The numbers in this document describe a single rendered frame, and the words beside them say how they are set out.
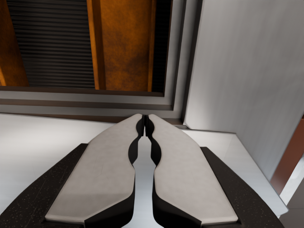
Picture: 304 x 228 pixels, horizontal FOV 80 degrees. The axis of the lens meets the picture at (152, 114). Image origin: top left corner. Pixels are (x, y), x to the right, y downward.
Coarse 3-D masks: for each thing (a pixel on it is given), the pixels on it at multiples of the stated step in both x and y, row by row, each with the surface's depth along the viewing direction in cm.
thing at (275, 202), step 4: (272, 192) 18; (276, 192) 18; (272, 196) 18; (276, 196) 18; (268, 200) 18; (272, 200) 18; (276, 200) 18; (280, 200) 18; (268, 204) 19; (272, 204) 19; (276, 204) 19; (280, 204) 19; (284, 204) 19; (272, 208) 19; (276, 208) 19; (280, 208) 19; (284, 208) 19; (276, 212) 19; (280, 212) 19; (284, 212) 19
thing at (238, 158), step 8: (232, 144) 15; (240, 144) 15; (232, 152) 15; (240, 152) 15; (248, 152) 15; (224, 160) 16; (232, 160) 16; (240, 160) 16; (248, 160) 16; (232, 168) 16; (240, 168) 16; (248, 168) 16; (256, 168) 16; (240, 176) 17; (248, 176) 17; (256, 176) 17; (264, 176) 17; (248, 184) 17; (256, 184) 17; (264, 184) 17; (256, 192) 18; (264, 192) 18; (264, 200) 18
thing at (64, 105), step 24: (192, 0) 11; (192, 24) 12; (168, 48) 14; (192, 48) 12; (168, 72) 14; (0, 96) 15; (24, 96) 15; (48, 96) 15; (72, 96) 15; (96, 96) 15; (120, 96) 15; (144, 96) 15; (168, 96) 15; (96, 120) 14; (120, 120) 14; (168, 120) 15
